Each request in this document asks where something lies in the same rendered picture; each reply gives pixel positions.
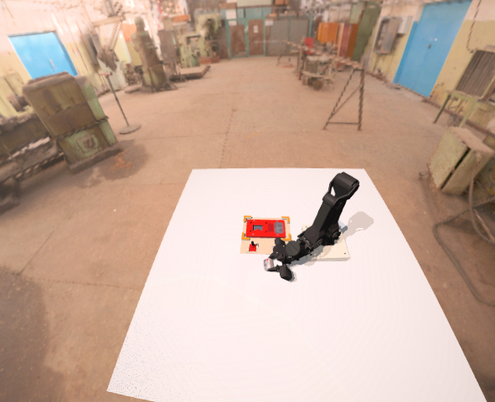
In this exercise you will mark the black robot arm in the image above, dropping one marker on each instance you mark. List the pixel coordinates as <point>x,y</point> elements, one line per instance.
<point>324,229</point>

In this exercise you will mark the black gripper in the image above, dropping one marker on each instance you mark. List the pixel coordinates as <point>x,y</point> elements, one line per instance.
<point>285,273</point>

